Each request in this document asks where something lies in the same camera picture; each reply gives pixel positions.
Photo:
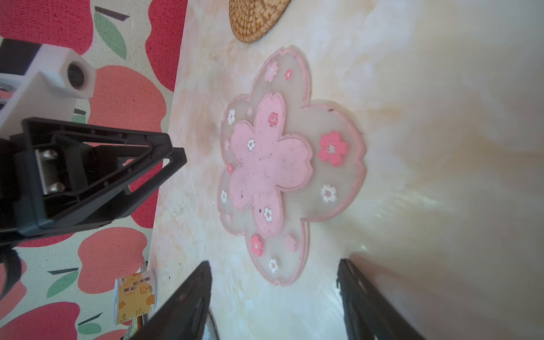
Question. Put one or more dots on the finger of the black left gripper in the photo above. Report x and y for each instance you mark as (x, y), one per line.
(80, 177)

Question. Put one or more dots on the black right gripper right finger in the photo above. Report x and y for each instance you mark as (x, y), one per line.
(367, 314)

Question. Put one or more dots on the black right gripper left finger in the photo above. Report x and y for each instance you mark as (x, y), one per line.
(186, 314)

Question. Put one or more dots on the pink flower silicone coaster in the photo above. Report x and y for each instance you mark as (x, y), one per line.
(288, 162)

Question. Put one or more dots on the round woven rattan coaster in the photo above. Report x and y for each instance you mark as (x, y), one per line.
(250, 20)

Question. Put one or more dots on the yellow tin can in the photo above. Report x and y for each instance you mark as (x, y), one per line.
(135, 296)

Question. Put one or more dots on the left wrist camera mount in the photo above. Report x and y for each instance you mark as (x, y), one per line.
(41, 81)

